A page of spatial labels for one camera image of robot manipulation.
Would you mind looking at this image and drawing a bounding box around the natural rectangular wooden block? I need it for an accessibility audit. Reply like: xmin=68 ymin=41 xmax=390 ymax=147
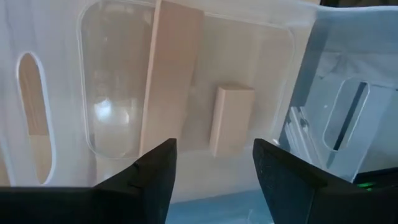
xmin=208 ymin=83 xmax=256 ymax=158

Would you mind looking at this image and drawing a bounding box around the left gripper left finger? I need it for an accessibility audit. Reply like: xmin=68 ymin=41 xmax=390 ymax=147
xmin=91 ymin=138 xmax=178 ymax=224

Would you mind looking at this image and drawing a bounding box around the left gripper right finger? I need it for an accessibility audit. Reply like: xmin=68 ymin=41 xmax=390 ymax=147
xmin=252 ymin=138 xmax=328 ymax=224

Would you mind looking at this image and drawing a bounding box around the long natural wooden plank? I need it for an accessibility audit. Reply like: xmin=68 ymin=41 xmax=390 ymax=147
xmin=139 ymin=0 xmax=205 ymax=156

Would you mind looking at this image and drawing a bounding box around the clear plastic bin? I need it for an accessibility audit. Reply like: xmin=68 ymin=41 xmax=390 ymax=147
xmin=0 ymin=0 xmax=398 ymax=203

